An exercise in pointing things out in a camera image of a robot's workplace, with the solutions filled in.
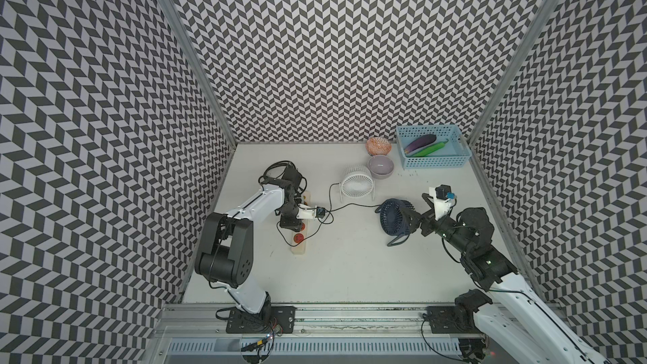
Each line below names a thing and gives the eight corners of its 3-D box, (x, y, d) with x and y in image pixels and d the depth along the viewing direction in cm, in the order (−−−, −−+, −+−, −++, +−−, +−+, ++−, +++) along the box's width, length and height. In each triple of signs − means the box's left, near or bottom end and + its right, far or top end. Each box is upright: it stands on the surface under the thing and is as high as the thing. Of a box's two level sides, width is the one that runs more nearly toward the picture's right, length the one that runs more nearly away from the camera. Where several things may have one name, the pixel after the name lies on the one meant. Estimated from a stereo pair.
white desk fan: (340, 201, 99) (340, 186, 91) (339, 179, 106) (340, 163, 98) (373, 201, 99) (376, 186, 91) (370, 179, 106) (373, 163, 98)
